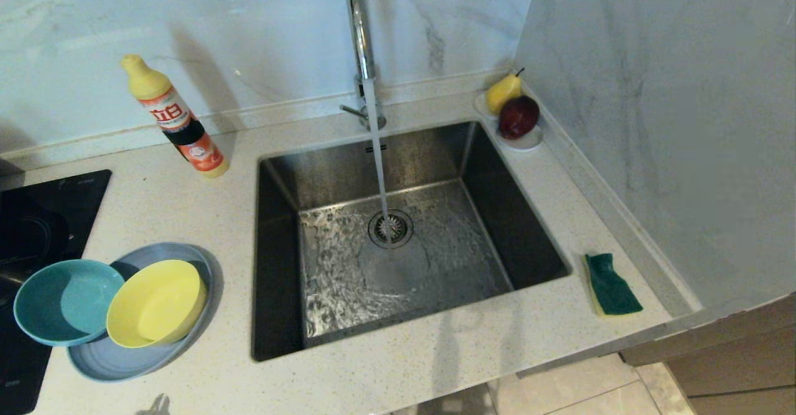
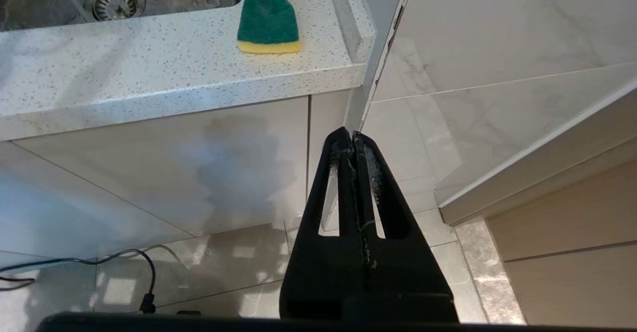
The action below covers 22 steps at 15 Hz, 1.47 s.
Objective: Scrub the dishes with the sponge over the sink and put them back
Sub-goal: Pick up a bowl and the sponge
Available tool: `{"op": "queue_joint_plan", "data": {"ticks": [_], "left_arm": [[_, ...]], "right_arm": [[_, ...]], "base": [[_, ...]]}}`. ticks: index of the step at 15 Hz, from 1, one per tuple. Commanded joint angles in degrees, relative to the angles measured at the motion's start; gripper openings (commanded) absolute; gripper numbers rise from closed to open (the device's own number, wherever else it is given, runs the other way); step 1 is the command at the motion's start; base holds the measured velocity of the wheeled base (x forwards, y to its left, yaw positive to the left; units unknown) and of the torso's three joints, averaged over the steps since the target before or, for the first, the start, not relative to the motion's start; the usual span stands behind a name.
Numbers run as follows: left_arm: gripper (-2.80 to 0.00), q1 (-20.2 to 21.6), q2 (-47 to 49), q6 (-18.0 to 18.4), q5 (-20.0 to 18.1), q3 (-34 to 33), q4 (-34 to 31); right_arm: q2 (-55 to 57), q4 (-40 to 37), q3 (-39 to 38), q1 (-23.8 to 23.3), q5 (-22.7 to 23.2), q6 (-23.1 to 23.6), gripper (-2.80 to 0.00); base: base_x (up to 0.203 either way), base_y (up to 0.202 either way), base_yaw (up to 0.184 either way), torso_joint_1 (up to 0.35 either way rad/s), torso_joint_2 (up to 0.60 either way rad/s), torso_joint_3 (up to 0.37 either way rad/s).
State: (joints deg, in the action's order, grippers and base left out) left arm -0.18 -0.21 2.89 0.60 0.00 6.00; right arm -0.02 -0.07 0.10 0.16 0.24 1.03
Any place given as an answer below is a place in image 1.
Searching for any yellow dish soap bottle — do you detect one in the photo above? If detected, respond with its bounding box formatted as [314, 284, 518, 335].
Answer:
[121, 54, 229, 179]

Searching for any green and yellow sponge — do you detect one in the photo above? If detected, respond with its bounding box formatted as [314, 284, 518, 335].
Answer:
[583, 253, 644, 317]

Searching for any teal bowl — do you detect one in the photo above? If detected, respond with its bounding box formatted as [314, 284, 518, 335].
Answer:
[13, 259, 126, 348]

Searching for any metal sink drain strainer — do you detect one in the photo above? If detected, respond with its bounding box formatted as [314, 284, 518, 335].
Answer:
[368, 209, 415, 249]

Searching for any stainless steel sink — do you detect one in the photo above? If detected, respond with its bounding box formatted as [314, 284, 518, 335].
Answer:
[251, 119, 572, 363]

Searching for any running water stream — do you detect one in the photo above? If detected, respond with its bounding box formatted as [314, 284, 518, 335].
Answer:
[363, 77, 394, 241]

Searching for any dark red apple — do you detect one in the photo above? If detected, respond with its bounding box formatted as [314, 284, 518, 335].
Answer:
[497, 95, 540, 140]

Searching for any yellow pear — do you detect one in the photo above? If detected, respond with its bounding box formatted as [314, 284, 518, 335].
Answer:
[486, 68, 526, 115]

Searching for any chrome kitchen faucet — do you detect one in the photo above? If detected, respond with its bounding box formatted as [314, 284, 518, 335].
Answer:
[341, 0, 387, 131]

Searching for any yellow bowl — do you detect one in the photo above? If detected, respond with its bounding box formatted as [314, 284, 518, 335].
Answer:
[106, 259, 208, 349]

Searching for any grey-blue plate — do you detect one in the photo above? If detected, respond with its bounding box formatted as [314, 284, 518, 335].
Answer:
[67, 243, 222, 383]

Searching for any black induction cooktop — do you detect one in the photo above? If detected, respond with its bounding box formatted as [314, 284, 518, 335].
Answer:
[0, 169, 113, 415]

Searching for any light wood cabinet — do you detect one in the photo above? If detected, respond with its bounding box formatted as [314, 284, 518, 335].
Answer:
[620, 295, 796, 415]

